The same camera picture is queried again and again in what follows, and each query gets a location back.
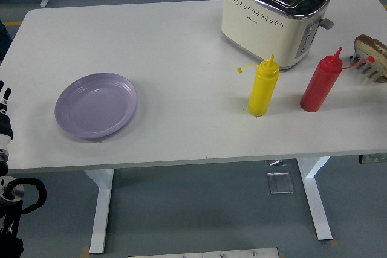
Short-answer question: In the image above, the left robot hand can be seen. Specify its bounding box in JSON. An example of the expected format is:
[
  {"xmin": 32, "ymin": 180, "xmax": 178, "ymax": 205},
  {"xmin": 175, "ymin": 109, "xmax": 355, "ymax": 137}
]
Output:
[{"xmin": 0, "ymin": 80, "xmax": 14, "ymax": 152}]

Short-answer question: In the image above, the purple plate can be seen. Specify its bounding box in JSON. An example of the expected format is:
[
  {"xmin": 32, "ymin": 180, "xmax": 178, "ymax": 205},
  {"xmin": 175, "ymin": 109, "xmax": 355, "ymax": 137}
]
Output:
[{"xmin": 54, "ymin": 72, "xmax": 138, "ymax": 140}]

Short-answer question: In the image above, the cream and chrome toaster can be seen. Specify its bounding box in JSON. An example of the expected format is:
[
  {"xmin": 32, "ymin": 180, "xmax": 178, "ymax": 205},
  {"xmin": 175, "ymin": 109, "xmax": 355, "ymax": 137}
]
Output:
[{"xmin": 220, "ymin": 0, "xmax": 335, "ymax": 71}]

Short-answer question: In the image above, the bread slice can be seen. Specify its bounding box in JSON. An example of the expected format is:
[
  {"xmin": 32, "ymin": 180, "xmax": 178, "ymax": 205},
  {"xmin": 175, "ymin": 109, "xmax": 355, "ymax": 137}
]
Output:
[{"xmin": 353, "ymin": 34, "xmax": 387, "ymax": 78}]

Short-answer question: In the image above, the clear floor cover plate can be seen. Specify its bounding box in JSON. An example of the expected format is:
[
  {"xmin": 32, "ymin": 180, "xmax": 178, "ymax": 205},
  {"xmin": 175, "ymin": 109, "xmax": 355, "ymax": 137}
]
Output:
[{"xmin": 267, "ymin": 172, "xmax": 294, "ymax": 195}]

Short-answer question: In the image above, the dark blue object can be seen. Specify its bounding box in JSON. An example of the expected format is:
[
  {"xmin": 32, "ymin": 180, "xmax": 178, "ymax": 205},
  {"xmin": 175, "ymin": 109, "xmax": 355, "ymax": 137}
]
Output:
[{"xmin": 0, "ymin": 19, "xmax": 13, "ymax": 64}]

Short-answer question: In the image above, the white table leg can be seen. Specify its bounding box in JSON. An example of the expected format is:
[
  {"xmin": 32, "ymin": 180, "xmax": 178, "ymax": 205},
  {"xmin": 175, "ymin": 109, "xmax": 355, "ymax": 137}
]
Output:
[
  {"xmin": 83, "ymin": 168, "xmax": 115, "ymax": 254},
  {"xmin": 295, "ymin": 156, "xmax": 333, "ymax": 241}
]

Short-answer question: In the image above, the yellow squeeze bottle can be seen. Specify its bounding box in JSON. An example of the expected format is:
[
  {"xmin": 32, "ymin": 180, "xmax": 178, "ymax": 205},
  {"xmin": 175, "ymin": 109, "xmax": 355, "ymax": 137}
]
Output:
[{"xmin": 236, "ymin": 54, "xmax": 281, "ymax": 117}]

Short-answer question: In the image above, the red squeeze bottle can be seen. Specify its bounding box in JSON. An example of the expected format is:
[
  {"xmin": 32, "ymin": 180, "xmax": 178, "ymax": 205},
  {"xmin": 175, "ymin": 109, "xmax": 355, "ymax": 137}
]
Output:
[{"xmin": 299, "ymin": 46, "xmax": 376, "ymax": 113}]

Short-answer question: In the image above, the metal toast rack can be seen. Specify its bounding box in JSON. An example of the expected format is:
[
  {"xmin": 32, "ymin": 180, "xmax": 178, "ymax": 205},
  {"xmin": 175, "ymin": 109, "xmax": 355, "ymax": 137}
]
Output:
[{"xmin": 349, "ymin": 50, "xmax": 387, "ymax": 84}]

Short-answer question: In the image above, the table control box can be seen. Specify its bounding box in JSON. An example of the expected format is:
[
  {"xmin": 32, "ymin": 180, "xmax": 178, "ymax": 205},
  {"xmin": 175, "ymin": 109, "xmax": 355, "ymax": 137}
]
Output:
[{"xmin": 359, "ymin": 153, "xmax": 387, "ymax": 164}]

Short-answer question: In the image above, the grey metal base plate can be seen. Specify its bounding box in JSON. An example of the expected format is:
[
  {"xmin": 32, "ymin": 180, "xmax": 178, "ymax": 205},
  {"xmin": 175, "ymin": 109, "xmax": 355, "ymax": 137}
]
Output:
[{"xmin": 127, "ymin": 247, "xmax": 279, "ymax": 258}]

